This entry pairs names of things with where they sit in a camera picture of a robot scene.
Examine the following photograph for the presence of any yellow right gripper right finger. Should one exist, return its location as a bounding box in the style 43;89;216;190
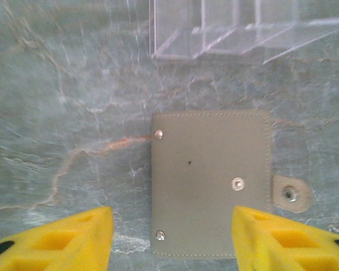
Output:
232;205;339;271

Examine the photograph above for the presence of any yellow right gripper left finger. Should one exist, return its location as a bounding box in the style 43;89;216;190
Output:
0;206;115;271

